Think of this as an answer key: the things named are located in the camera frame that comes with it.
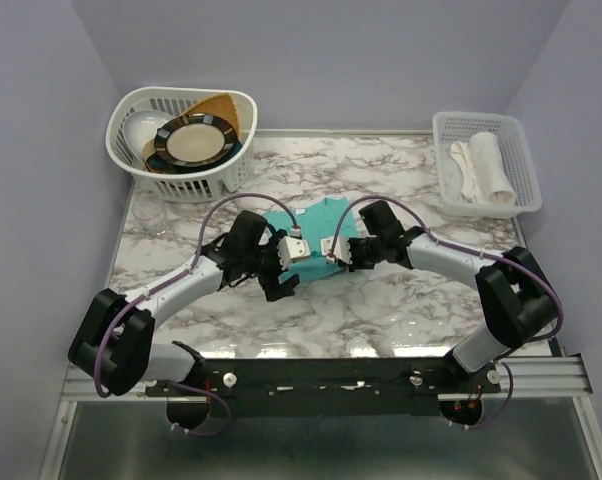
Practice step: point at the round white dish basket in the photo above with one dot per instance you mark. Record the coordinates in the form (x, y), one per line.
(185, 188)

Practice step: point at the white bowl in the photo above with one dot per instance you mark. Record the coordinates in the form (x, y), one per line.
(141, 127)

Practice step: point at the rectangular white mesh basket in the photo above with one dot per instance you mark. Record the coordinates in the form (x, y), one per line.
(449, 127)

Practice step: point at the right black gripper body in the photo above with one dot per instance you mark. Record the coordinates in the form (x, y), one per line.
(365, 253)

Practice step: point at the striped rim beige plate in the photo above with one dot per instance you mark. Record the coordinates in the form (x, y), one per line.
(197, 139)

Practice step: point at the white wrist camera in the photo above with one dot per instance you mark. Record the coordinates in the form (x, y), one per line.
(292, 250)
(336, 250)

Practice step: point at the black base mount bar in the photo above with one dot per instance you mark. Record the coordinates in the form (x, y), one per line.
(340, 387)

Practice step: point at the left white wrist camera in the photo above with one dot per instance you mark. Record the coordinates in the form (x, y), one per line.
(292, 250)

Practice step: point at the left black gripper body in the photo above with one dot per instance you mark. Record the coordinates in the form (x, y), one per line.
(270, 268)

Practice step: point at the teal t shirt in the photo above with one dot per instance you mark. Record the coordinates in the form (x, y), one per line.
(317, 221)

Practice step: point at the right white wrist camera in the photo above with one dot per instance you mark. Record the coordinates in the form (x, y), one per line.
(336, 250)

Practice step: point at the folded white cloth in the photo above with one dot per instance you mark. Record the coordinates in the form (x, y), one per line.
(466, 155)

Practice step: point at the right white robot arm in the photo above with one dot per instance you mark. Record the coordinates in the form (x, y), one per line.
(519, 305)

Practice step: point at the clear drinking glass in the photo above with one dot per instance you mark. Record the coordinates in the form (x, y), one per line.
(151, 217)

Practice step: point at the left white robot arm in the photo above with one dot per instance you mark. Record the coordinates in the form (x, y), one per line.
(114, 343)

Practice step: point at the rolled white t shirt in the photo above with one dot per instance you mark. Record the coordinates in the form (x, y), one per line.
(495, 183)

